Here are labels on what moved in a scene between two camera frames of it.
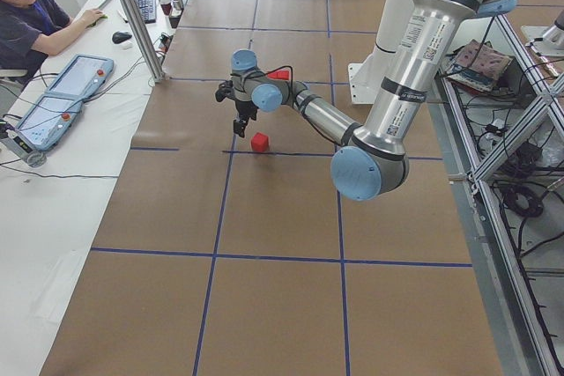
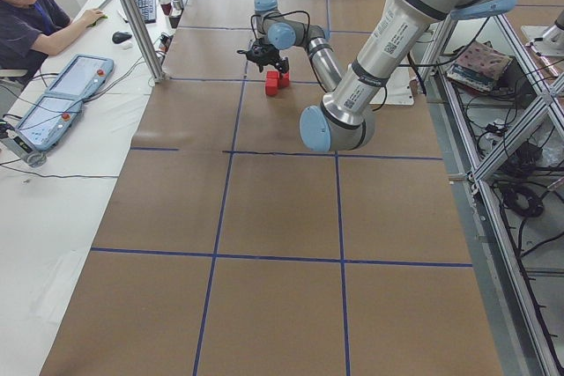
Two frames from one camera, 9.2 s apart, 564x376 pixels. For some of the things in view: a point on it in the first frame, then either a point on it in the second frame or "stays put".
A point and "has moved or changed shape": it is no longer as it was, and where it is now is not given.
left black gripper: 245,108 → 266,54
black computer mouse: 121,36 stays put
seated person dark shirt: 34,22 stays put
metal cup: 177,3 stays put
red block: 260,142 has moved or changed shape
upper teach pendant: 84,75 stays put
